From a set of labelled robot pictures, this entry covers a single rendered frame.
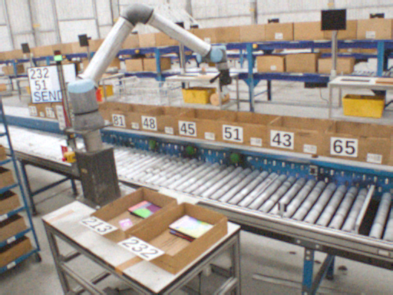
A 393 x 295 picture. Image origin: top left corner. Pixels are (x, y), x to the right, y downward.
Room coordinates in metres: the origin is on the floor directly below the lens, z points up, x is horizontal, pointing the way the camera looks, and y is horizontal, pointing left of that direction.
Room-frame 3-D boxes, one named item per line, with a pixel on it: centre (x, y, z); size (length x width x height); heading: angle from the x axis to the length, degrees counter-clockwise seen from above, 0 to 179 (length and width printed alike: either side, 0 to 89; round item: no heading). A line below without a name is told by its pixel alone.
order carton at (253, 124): (2.43, -0.42, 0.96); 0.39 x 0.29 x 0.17; 53
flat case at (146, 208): (1.68, 0.28, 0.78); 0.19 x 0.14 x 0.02; 45
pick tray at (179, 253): (1.39, 0.10, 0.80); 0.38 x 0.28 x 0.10; 138
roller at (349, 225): (1.55, -0.84, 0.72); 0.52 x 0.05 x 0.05; 143
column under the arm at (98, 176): (1.95, 0.60, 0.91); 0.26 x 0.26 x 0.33; 48
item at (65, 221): (1.61, 0.37, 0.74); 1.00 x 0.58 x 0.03; 48
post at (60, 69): (2.55, 0.95, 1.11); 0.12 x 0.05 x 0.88; 53
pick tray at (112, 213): (1.60, 0.34, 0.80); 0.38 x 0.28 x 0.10; 139
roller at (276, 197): (1.82, -0.48, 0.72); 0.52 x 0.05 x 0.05; 143
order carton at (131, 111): (3.14, 0.52, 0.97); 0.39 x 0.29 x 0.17; 53
